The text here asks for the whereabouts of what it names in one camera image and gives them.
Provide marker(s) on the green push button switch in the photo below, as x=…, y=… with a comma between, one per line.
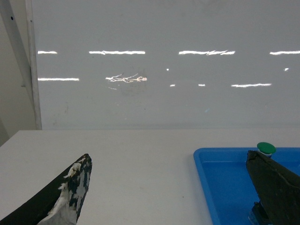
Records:
x=266, y=148

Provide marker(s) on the white whiteboard panel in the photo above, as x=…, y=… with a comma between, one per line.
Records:
x=122, y=64

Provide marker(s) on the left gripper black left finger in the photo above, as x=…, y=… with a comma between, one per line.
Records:
x=60, y=202

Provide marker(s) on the blue plastic tray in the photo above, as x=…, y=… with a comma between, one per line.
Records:
x=227, y=186

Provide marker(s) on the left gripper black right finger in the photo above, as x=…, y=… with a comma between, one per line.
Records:
x=278, y=190

